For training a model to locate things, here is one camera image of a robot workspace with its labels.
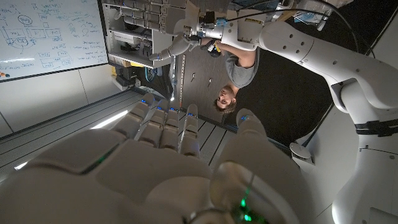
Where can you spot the person's gloved right hand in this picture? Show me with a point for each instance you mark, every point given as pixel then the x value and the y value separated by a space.
pixel 214 50

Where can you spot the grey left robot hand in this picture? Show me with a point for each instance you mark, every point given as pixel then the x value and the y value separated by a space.
pixel 183 18

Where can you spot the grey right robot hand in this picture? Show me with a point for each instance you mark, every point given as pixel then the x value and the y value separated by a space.
pixel 140 180

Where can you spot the person's right forearm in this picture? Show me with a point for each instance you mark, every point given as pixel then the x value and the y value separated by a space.
pixel 239 56

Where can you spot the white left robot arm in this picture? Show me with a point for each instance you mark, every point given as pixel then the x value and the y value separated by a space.
pixel 311 49

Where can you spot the person in grey shirt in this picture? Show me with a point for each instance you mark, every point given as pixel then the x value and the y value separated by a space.
pixel 241 74

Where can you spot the white shelf cabinet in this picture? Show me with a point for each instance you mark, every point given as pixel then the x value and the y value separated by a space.
pixel 136 46

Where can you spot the clear plastic bag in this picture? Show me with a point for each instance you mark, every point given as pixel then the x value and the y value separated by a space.
pixel 314 11

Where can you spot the whiteboard with drawings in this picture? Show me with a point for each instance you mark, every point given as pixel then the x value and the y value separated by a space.
pixel 46 34

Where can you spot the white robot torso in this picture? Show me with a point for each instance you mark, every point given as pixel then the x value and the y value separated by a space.
pixel 357 186

